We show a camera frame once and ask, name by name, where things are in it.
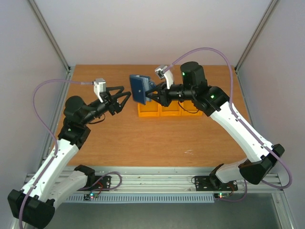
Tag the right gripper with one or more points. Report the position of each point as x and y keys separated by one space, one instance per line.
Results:
x=162 y=93

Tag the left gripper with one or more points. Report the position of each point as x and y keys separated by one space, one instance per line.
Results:
x=113 y=105

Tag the blue card holder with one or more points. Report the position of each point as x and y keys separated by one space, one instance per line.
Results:
x=140 y=85

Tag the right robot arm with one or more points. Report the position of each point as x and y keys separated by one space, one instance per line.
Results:
x=261 y=155

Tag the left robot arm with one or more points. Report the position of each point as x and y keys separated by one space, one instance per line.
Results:
x=35 y=203

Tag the left yellow bin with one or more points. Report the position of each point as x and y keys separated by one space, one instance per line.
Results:
x=150 y=109

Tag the yellow bin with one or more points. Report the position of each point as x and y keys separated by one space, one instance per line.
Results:
x=150 y=109
x=172 y=110
x=188 y=109

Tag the middle yellow bin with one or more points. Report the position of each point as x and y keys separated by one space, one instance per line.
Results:
x=172 y=110

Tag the right yellow bin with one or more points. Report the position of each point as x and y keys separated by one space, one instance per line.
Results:
x=188 y=109

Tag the left circuit board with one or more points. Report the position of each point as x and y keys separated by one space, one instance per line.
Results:
x=90 y=197

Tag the circuit board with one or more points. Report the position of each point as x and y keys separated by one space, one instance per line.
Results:
x=222 y=195
x=90 y=197

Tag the right circuit board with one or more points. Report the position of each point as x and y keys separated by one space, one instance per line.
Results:
x=222 y=195

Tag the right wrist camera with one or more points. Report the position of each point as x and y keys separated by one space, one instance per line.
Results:
x=163 y=73

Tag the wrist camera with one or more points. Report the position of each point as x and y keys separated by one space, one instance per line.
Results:
x=99 y=87
x=163 y=73

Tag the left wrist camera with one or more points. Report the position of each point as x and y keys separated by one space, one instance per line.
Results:
x=99 y=87

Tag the aluminium rail base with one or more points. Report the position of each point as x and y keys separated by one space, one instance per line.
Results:
x=165 y=179

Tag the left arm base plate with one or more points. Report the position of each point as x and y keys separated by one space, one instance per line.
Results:
x=97 y=183

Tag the left aluminium frame post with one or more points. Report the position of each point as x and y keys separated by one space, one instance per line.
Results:
x=41 y=20

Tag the aluminium frame post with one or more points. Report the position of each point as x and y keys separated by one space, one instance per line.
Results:
x=257 y=32
x=41 y=20

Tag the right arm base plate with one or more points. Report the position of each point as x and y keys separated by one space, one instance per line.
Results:
x=202 y=183

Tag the grey slotted cable duct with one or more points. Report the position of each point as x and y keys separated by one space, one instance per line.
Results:
x=126 y=198

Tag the right aluminium frame post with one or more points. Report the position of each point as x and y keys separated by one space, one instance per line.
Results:
x=257 y=32

